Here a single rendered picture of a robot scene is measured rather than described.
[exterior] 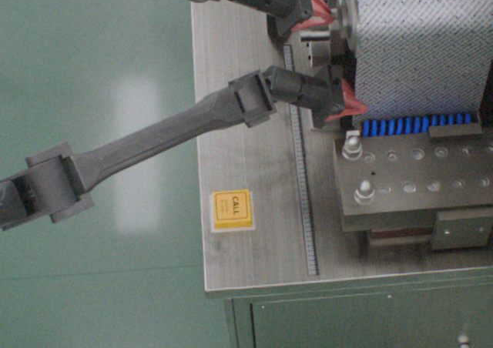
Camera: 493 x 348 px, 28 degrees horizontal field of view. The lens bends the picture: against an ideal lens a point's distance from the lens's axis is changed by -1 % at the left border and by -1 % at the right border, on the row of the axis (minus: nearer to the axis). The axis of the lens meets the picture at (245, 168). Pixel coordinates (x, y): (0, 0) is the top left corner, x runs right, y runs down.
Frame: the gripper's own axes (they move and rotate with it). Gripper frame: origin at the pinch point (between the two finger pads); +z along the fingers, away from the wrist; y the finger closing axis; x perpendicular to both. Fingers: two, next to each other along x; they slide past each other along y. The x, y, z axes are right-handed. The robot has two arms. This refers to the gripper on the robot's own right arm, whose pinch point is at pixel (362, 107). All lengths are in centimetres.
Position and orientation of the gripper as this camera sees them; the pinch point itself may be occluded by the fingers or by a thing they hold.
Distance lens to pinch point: 181.9
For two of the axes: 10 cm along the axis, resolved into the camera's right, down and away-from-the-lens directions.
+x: 4.7, -5.1, -7.2
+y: 0.7, 8.4, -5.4
